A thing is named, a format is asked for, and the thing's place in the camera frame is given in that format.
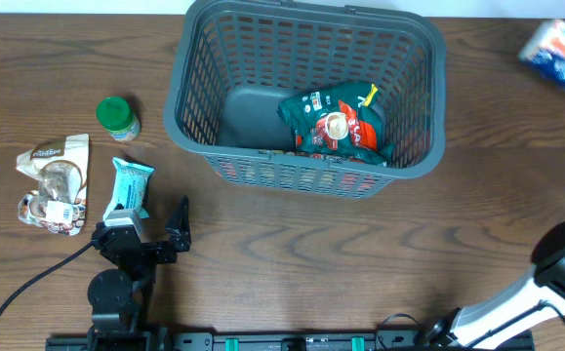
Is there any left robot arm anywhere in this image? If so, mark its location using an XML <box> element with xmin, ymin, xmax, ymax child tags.
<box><xmin>87</xmin><ymin>223</ymin><xmax>177</xmax><ymax>351</ymax></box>

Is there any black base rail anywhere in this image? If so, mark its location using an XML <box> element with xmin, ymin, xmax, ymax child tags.
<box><xmin>45</xmin><ymin>327</ymin><xmax>536</xmax><ymax>351</ymax></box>

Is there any green lid seasoning jar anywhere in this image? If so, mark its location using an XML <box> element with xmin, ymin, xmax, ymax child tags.
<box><xmin>96</xmin><ymin>97</ymin><xmax>141</xmax><ymax>142</ymax></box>

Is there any blue tissue pack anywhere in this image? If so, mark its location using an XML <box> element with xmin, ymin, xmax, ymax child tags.
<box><xmin>518</xmin><ymin>19</ymin><xmax>565</xmax><ymax>90</ymax></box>

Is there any teal toilet wipes pack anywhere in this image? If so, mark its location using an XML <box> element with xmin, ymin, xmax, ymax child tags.
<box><xmin>102</xmin><ymin>157</ymin><xmax>155</xmax><ymax>219</ymax></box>

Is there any beige brown snack bag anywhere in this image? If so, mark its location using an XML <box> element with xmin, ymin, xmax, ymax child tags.
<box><xmin>17</xmin><ymin>134</ymin><xmax>90</xmax><ymax>236</ymax></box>

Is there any green coffee bag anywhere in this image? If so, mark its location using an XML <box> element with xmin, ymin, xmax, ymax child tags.
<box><xmin>277</xmin><ymin>82</ymin><xmax>393</xmax><ymax>167</ymax></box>

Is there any grey plastic basket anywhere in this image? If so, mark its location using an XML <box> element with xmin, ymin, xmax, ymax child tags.
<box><xmin>163</xmin><ymin>0</ymin><xmax>447</xmax><ymax>199</ymax></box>

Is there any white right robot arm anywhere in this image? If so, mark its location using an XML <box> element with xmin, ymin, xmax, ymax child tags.
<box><xmin>172</xmin><ymin>221</ymin><xmax>565</xmax><ymax>351</ymax></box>

